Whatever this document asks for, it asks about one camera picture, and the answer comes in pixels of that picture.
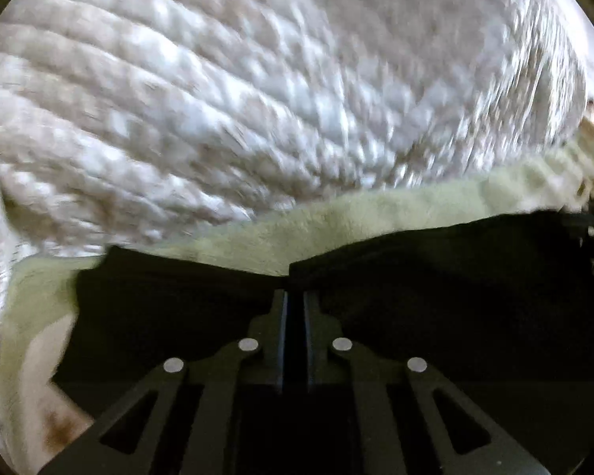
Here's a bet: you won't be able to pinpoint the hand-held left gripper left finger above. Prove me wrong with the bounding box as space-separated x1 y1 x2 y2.
38 289 289 475

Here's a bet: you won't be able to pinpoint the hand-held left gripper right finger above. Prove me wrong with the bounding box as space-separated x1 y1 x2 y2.
303 289 550 475

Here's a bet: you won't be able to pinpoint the black pants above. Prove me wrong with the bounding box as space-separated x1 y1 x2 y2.
52 210 594 475

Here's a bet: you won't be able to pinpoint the floral blanket with green border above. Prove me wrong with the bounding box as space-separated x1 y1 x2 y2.
0 141 594 471

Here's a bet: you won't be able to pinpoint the white quilted bedspread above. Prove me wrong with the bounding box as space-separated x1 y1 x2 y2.
0 0 591 456

